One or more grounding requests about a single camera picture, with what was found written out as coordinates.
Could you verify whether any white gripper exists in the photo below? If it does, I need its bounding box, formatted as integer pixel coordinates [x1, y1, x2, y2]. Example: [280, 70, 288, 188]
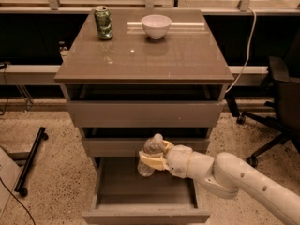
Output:
[139, 141, 193, 178]

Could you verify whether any clear plastic water bottle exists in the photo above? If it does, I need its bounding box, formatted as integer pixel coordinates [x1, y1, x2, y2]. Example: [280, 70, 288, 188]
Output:
[138, 133, 164, 177]

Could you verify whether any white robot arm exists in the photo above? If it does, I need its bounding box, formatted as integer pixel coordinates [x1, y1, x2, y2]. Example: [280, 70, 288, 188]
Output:
[139, 140, 300, 225]

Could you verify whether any grey bottom drawer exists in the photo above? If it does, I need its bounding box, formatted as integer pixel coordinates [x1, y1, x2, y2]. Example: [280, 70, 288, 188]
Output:
[82, 157, 210, 225]

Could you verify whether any grey drawer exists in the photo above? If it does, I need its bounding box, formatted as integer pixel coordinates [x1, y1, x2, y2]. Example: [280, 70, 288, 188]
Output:
[65, 84, 227, 128]
[82, 157, 210, 225]
[82, 127, 210, 157]

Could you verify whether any grey middle drawer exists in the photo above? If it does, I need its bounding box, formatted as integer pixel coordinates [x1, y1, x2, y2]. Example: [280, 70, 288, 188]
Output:
[82, 127, 210, 157]

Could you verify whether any grey drawer cabinet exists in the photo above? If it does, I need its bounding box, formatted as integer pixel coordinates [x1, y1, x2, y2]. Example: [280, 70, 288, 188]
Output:
[53, 8, 235, 225]

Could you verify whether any grey top drawer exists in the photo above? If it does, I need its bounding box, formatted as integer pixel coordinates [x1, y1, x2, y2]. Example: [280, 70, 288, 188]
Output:
[65, 84, 227, 128]

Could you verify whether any black wheeled stand leg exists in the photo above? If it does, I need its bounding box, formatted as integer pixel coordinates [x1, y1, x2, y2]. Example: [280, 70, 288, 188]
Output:
[14, 127, 49, 197]

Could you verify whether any white bowl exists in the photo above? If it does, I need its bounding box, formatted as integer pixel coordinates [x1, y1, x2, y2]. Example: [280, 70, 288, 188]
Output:
[141, 14, 172, 39]

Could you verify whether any green soda can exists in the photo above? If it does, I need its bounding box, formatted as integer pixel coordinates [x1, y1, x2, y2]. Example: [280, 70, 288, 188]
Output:
[94, 6, 113, 40]

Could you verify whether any black office chair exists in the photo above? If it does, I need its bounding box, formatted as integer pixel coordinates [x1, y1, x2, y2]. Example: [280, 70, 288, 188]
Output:
[225, 32, 300, 168]

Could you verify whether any black floor cable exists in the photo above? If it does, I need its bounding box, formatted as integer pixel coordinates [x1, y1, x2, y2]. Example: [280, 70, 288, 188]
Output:
[0, 177, 37, 225]

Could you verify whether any white cable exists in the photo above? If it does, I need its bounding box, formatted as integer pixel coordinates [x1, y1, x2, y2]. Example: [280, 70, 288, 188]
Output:
[224, 8, 257, 94]

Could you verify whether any grey window ledge rail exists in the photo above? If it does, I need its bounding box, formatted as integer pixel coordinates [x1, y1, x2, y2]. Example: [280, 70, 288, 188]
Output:
[0, 65, 268, 86]

